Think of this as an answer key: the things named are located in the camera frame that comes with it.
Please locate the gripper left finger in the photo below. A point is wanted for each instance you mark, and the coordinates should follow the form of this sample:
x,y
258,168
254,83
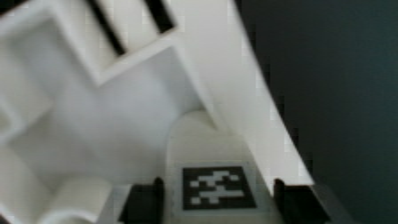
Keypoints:
x,y
142,208

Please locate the white chair seat piece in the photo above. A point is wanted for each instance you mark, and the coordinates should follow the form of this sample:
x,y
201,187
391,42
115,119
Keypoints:
x,y
112,65

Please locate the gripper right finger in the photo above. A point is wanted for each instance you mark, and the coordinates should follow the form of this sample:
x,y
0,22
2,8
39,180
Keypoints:
x,y
307,204

